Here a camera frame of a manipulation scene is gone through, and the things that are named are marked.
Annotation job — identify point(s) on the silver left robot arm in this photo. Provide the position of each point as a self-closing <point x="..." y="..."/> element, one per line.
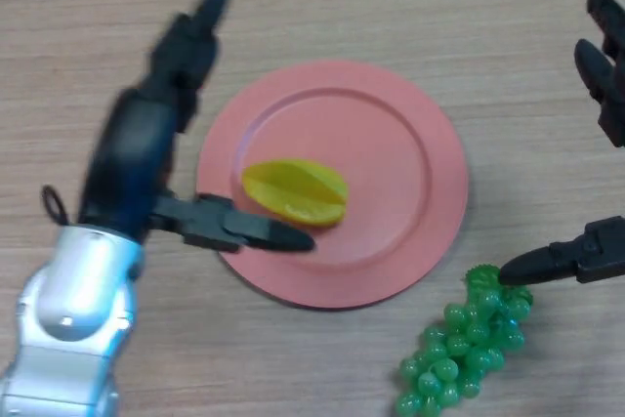
<point x="73" y="314"/>

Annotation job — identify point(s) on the green grape bunch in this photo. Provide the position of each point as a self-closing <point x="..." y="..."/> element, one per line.
<point x="454" y="353"/>

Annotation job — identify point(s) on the yellow starfruit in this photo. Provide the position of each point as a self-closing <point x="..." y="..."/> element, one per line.
<point x="298" y="192"/>

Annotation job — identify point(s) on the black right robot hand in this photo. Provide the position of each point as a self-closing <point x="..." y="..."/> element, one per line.
<point x="600" y="251"/>

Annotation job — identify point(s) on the pink round plate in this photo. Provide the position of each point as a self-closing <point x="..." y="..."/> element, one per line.
<point x="386" y="182"/>

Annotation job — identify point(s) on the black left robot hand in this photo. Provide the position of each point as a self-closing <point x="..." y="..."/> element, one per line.
<point x="132" y="158"/>

